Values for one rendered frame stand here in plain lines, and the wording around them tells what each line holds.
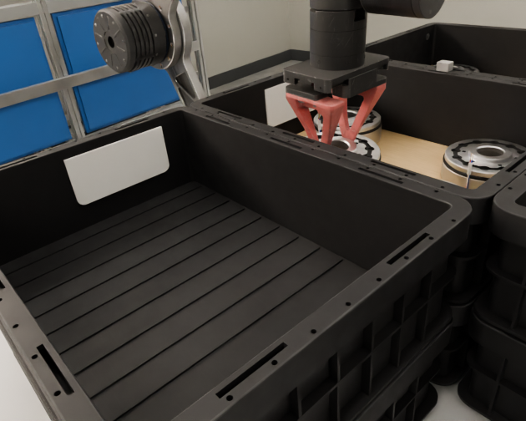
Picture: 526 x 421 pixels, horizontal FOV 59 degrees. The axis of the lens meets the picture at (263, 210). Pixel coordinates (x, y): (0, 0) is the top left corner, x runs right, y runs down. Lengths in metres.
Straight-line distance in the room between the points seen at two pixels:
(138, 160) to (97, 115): 1.92
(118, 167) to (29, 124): 1.81
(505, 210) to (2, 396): 0.54
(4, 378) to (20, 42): 1.85
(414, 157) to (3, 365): 0.59
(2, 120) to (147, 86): 0.75
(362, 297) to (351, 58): 0.28
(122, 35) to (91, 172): 0.85
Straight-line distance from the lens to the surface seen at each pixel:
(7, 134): 2.36
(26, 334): 0.31
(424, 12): 0.45
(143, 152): 0.60
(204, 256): 0.49
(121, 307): 0.46
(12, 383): 0.63
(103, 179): 0.58
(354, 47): 0.49
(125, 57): 1.41
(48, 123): 2.41
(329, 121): 0.49
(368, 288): 0.29
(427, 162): 0.67
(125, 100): 2.58
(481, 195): 0.39
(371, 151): 0.56
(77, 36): 2.44
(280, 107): 0.72
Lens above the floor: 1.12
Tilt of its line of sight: 31 degrees down
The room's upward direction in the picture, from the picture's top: 6 degrees counter-clockwise
